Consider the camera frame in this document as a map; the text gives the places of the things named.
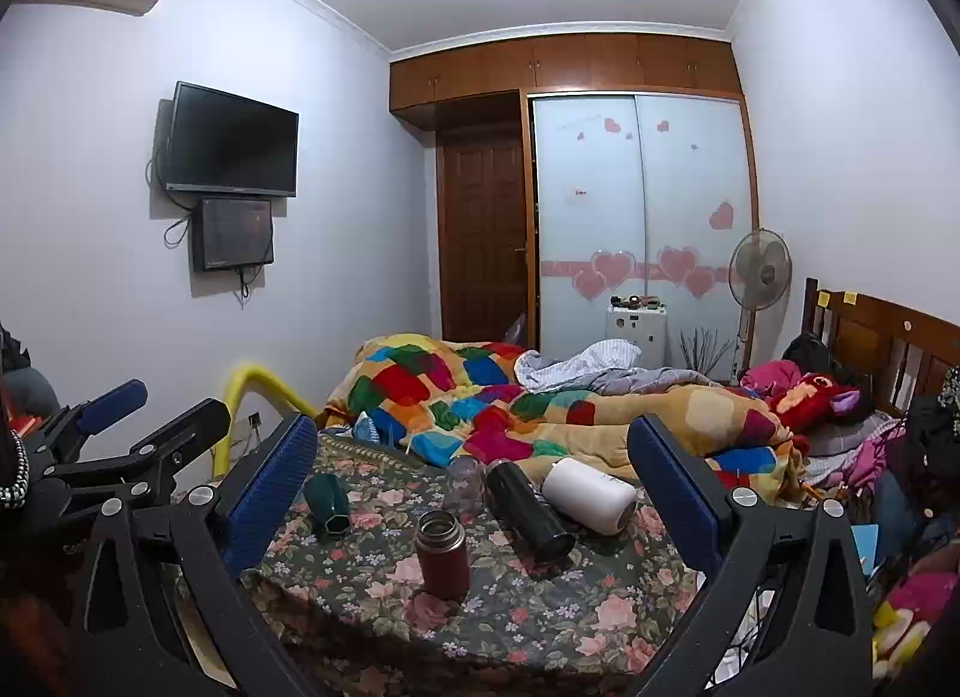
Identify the frosted glass sliding wardrobe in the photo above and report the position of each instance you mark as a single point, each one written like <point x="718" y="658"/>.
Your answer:
<point x="637" y="202"/>

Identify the pile of pink clothes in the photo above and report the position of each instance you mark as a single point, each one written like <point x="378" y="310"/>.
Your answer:
<point x="862" y="457"/>

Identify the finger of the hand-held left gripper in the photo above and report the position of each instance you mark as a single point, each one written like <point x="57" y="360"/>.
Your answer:
<point x="112" y="404"/>
<point x="184" y="434"/>

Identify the black clothing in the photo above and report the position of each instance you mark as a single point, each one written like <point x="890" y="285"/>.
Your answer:
<point x="930" y="449"/>

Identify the large black wall television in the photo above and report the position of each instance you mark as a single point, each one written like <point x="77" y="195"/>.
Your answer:
<point x="229" y="138"/>

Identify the dark green cup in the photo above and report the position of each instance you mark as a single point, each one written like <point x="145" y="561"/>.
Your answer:
<point x="326" y="506"/>

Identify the wooden headboard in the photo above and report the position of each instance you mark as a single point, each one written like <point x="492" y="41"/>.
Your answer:
<point x="877" y="337"/>

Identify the small white cabinet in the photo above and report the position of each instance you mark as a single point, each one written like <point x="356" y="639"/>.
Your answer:
<point x="636" y="337"/>

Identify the yellow padded rail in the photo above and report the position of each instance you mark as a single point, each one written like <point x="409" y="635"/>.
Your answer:
<point x="251" y="376"/>

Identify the grey striped cloth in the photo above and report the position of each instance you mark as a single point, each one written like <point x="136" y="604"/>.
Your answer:
<point x="600" y="359"/>

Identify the yellow pink plush toy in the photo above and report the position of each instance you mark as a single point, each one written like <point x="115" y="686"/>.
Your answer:
<point x="911" y="611"/>

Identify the white cup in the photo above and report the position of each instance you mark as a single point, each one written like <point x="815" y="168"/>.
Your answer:
<point x="589" y="494"/>

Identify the red plush toy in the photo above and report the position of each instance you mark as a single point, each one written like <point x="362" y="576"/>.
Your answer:
<point x="814" y="397"/>

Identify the pink cloth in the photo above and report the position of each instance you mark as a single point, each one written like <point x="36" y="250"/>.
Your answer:
<point x="769" y="374"/>

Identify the blue white cloth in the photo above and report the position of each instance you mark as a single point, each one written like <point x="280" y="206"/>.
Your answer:
<point x="373" y="428"/>

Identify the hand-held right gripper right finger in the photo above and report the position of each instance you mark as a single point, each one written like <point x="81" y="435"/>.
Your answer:
<point x="675" y="498"/>

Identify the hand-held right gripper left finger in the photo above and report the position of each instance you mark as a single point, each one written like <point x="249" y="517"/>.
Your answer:
<point x="266" y="498"/>

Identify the brown wooden door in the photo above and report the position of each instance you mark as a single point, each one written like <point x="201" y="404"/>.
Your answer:
<point x="480" y="232"/>

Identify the colourful patchwork quilt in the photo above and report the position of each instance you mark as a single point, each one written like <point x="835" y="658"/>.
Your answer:
<point x="450" y="382"/>

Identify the small black wall monitor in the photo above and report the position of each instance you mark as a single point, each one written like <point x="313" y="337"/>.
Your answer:
<point x="232" y="232"/>

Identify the black thermos cup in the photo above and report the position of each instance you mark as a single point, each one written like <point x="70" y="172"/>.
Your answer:
<point x="525" y="513"/>

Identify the black bag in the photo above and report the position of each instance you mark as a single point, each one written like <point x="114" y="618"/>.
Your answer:
<point x="806" y="352"/>

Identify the standing electric fan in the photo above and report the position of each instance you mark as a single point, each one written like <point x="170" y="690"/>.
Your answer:
<point x="761" y="265"/>

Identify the wooden overhead cabinet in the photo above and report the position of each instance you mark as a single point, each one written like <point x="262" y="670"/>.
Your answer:
<point x="562" y="63"/>

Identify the floral bed sheet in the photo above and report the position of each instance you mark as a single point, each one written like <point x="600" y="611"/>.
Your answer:
<point x="390" y="614"/>

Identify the dried dark branches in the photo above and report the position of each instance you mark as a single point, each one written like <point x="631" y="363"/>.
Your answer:
<point x="703" y="350"/>

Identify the red-brown thermos bottle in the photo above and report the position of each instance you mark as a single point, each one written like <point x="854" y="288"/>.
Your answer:
<point x="442" y="558"/>

